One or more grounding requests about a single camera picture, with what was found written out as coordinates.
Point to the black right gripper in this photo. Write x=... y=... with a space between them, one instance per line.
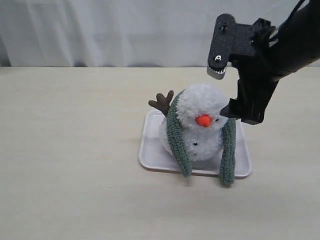
x=251 y=71

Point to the white plush snowman toy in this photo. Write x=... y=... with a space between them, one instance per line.
x=192 y=127

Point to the green fuzzy scarf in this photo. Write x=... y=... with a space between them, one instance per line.
x=227 y=161

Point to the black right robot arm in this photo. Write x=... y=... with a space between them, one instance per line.
x=279 y=52

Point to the white plastic tray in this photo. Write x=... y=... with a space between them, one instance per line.
x=152 y=156

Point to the white backdrop curtain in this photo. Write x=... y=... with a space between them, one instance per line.
x=120 y=33

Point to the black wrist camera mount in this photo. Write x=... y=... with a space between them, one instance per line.
x=231 y=41

